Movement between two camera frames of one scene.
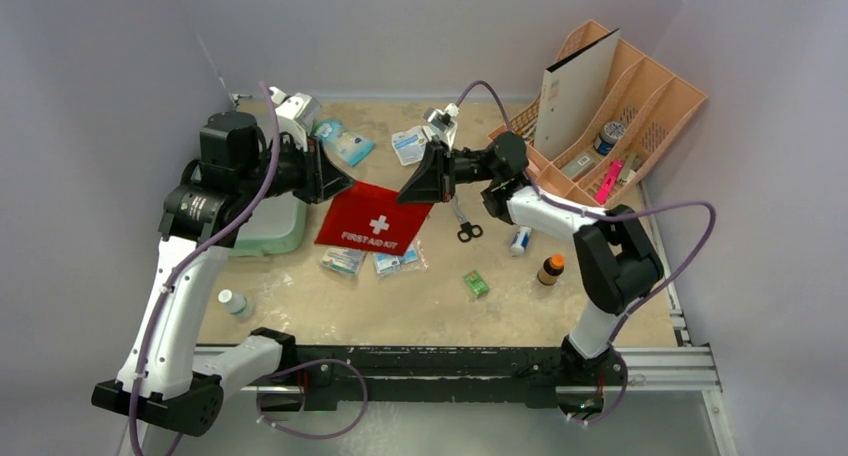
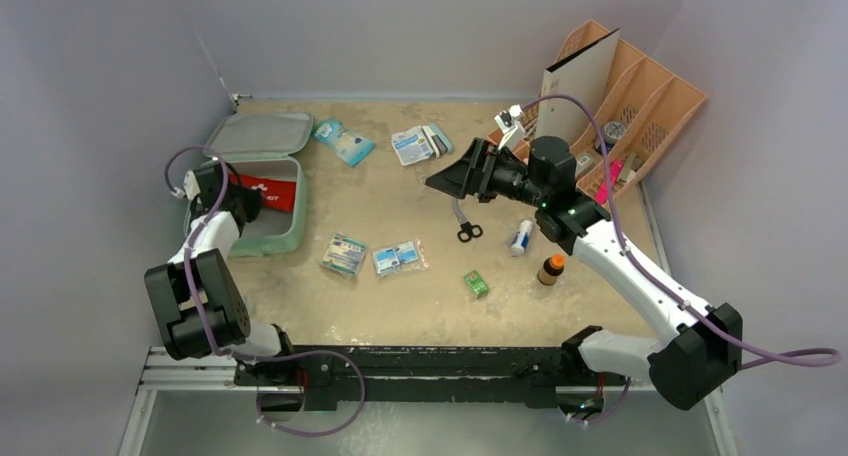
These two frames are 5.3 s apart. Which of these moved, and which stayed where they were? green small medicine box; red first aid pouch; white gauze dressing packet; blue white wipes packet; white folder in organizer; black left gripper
Moved: red first aid pouch; black left gripper
Stayed: white folder in organizer; white gauze dressing packet; green small medicine box; blue white wipes packet
